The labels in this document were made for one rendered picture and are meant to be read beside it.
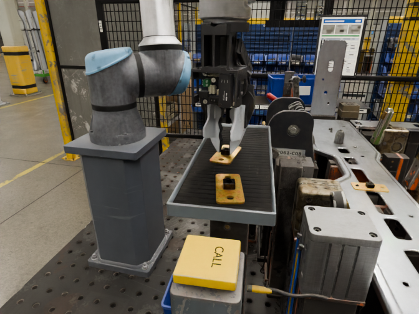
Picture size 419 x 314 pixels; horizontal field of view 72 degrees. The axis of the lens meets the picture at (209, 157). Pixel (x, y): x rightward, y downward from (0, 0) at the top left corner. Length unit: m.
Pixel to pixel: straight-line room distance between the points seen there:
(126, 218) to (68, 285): 0.26
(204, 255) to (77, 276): 0.73
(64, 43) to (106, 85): 2.68
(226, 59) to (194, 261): 0.28
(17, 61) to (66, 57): 4.75
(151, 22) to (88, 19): 2.44
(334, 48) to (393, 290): 1.12
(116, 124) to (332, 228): 0.55
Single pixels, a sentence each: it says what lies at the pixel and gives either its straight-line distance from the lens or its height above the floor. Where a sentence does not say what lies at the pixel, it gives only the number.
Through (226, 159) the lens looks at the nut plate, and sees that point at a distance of 0.51.
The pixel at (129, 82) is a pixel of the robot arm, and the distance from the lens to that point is 0.77.
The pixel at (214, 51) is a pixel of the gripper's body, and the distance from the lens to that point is 0.43.
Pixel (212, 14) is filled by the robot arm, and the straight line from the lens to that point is 0.44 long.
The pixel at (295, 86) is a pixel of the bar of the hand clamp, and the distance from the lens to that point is 1.19.
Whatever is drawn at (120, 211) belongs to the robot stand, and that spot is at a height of 0.91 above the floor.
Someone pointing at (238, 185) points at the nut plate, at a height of 1.16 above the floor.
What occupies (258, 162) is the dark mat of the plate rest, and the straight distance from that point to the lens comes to 0.51.
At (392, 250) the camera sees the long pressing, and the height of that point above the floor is 1.00.
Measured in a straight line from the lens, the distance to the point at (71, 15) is 3.35.
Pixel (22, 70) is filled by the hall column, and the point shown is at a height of 0.59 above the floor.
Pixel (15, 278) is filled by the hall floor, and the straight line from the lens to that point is 2.24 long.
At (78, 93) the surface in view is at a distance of 3.44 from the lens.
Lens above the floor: 1.37
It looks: 23 degrees down
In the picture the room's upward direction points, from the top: straight up
